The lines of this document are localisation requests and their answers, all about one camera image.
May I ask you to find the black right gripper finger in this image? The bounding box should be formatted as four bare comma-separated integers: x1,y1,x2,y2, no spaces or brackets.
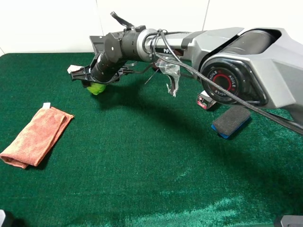
81,80,91,88

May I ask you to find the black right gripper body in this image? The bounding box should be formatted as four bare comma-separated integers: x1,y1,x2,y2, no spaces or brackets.
71,53,129,84

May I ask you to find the green round fruit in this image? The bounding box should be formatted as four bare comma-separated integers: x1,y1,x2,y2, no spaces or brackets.
87,83,106,95

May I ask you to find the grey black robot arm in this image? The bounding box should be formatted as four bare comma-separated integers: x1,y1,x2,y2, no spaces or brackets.
71,25,303,133

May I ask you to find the white red toothpaste box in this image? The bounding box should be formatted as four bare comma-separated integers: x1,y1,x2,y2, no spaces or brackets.
67,65,82,74

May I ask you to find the folded orange cloth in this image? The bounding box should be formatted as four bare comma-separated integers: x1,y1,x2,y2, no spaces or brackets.
0,103,74,169

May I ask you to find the green velvet table cover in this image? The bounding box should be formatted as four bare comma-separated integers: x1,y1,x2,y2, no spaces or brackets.
0,53,303,227

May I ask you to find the black blue board eraser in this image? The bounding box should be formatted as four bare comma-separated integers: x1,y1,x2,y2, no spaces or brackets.
211,106,251,139

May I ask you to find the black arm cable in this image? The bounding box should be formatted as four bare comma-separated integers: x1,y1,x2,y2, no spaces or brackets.
110,11,303,135

